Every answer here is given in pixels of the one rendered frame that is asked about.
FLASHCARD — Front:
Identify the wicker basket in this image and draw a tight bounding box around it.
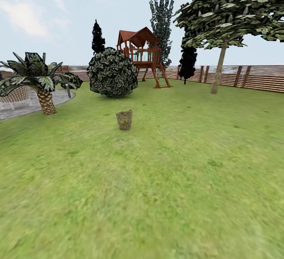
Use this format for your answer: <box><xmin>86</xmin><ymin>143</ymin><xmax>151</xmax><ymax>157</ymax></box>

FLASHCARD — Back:
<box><xmin>116</xmin><ymin>109</ymin><xmax>133</xmax><ymax>131</ymax></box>

